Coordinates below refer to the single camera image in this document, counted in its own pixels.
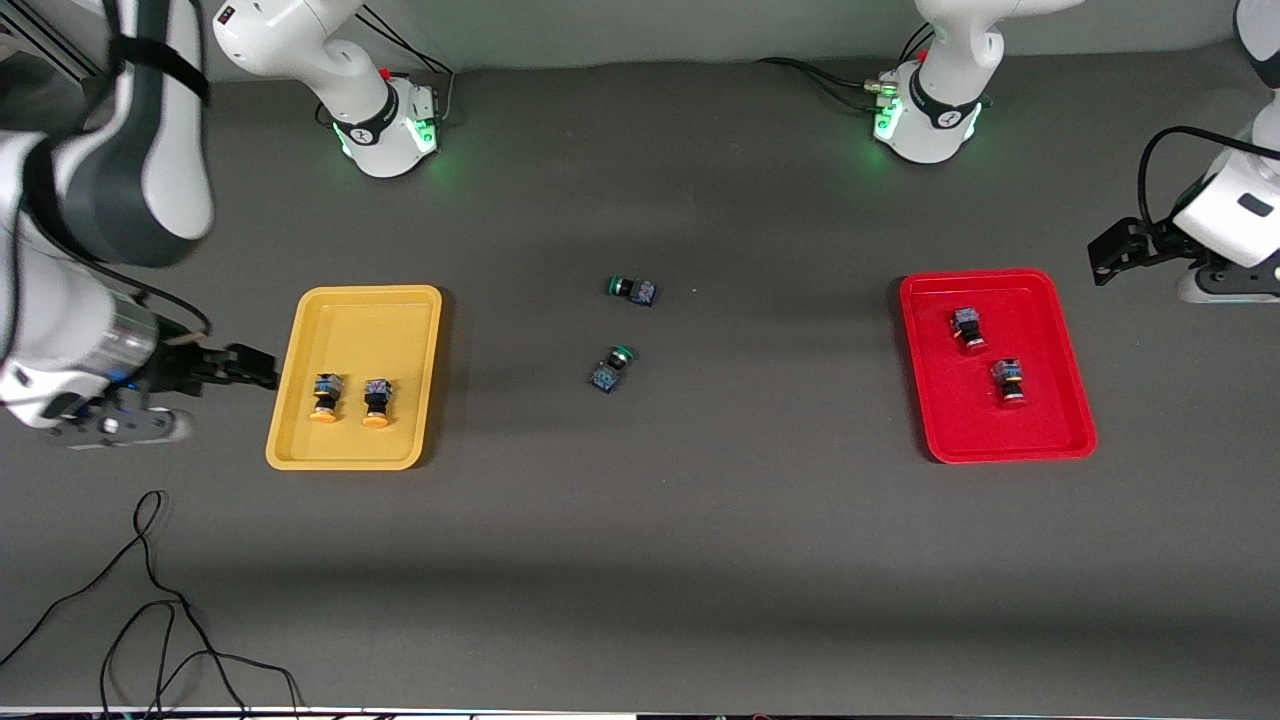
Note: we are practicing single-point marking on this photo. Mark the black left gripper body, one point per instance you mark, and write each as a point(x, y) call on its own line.
point(1152, 241)

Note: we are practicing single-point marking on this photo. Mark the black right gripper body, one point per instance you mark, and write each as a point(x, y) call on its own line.
point(172, 370)

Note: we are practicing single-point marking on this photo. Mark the yellow push button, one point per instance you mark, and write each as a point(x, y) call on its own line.
point(377, 390)
point(327, 387)

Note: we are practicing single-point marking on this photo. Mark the red mushroom push button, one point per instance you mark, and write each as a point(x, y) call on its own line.
point(966, 322)
point(1006, 375)

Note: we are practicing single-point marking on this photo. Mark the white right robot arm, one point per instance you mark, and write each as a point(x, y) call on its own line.
point(60, 330)

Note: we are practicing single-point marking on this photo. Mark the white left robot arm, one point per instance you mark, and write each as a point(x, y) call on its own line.
point(945, 50)

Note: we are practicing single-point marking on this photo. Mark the yellow plastic tray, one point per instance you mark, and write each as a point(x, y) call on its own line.
point(370, 320)

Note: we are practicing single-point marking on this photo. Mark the red plastic tray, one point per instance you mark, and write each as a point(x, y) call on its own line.
point(940, 420)

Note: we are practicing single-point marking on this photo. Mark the green push button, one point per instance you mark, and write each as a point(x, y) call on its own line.
point(643, 292)
point(604, 379)

